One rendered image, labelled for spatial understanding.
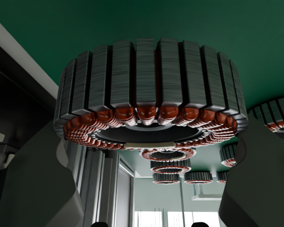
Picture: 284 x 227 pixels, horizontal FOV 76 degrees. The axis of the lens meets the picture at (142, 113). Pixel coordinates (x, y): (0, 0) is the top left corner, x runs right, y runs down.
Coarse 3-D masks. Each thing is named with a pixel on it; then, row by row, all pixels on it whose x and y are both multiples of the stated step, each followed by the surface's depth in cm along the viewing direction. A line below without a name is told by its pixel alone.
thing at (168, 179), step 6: (156, 174) 73; (162, 174) 72; (168, 174) 71; (174, 174) 72; (186, 174) 73; (192, 174) 71; (198, 174) 71; (204, 174) 70; (210, 174) 71; (216, 174) 74; (222, 174) 70; (156, 180) 72; (162, 180) 71; (168, 180) 71; (174, 180) 71; (186, 180) 72; (192, 180) 70; (198, 180) 69; (204, 180) 69; (210, 180) 70; (222, 180) 70
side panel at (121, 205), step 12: (108, 156) 46; (120, 156) 49; (120, 168) 53; (132, 168) 65; (120, 180) 53; (132, 180) 66; (120, 192) 52; (132, 192) 65; (120, 204) 51; (132, 204) 63; (108, 216) 40; (120, 216) 51; (132, 216) 61
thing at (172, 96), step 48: (96, 48) 8; (144, 48) 7; (192, 48) 7; (96, 96) 7; (144, 96) 6; (192, 96) 7; (240, 96) 8; (96, 144) 13; (144, 144) 15; (192, 144) 14
